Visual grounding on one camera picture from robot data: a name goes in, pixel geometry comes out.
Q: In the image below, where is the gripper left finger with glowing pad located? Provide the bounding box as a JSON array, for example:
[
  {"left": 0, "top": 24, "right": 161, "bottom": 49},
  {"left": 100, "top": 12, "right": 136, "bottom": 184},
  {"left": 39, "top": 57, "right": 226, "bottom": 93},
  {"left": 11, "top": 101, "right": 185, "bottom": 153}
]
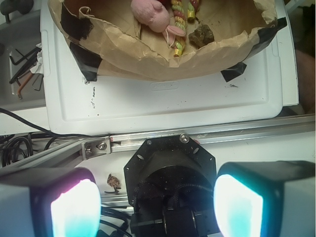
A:
[{"left": 0, "top": 167, "right": 101, "bottom": 237}]

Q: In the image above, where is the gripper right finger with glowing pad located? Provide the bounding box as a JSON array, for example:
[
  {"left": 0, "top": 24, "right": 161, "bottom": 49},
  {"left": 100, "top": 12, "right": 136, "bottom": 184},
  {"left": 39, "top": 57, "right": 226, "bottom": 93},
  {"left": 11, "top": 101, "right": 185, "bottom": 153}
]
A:
[{"left": 213, "top": 160, "right": 316, "bottom": 237}]

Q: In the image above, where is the brown rock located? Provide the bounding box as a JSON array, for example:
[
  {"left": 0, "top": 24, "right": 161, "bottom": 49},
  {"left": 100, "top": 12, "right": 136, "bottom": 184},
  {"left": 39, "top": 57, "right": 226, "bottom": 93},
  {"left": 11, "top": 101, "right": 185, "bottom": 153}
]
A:
[{"left": 189, "top": 24, "right": 215, "bottom": 48}]

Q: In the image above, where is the white plastic bin lid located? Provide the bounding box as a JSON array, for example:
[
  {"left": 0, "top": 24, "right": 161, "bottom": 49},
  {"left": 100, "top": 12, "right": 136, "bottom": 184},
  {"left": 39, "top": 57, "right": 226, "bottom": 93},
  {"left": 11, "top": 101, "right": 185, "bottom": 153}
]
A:
[{"left": 40, "top": 1, "right": 299, "bottom": 135}]

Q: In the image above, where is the black hex keys set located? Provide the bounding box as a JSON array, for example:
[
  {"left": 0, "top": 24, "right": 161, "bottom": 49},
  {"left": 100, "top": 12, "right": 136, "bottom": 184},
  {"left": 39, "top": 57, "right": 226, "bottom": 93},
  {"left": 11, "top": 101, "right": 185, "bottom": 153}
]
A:
[{"left": 9, "top": 46, "right": 41, "bottom": 100}]

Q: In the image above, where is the brown paper bag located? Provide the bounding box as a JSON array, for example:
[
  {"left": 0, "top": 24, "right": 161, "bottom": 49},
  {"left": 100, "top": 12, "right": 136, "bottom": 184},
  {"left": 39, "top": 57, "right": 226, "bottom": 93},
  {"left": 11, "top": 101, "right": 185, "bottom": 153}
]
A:
[{"left": 48, "top": 0, "right": 286, "bottom": 81}]

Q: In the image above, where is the pink plush bunny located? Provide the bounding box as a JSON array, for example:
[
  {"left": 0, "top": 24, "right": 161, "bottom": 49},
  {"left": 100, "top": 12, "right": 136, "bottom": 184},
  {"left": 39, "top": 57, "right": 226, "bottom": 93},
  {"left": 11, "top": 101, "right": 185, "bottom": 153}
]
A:
[{"left": 130, "top": 0, "right": 186, "bottom": 46}]

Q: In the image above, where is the aluminium extrusion rail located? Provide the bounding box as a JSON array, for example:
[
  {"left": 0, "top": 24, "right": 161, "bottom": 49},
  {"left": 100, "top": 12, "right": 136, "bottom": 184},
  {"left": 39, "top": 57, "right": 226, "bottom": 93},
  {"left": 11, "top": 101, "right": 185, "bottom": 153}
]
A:
[{"left": 0, "top": 115, "right": 316, "bottom": 171}]

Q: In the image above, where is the metal corner bracket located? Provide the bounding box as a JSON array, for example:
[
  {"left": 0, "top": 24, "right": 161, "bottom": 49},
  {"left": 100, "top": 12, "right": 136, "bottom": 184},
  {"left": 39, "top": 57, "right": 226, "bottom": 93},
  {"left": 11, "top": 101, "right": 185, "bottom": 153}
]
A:
[{"left": 81, "top": 138, "right": 111, "bottom": 160}]

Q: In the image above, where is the black cable bundle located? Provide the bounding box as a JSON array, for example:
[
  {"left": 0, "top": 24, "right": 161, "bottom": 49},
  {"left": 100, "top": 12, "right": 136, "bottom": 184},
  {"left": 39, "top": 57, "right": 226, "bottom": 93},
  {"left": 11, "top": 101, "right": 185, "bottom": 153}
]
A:
[{"left": 0, "top": 107, "right": 109, "bottom": 168}]

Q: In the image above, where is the twisted multicolour rope toy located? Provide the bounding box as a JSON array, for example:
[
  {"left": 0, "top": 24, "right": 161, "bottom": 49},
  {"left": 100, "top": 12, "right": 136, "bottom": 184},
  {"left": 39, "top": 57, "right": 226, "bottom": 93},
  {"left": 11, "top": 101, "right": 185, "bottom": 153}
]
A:
[{"left": 170, "top": 0, "right": 200, "bottom": 58}]

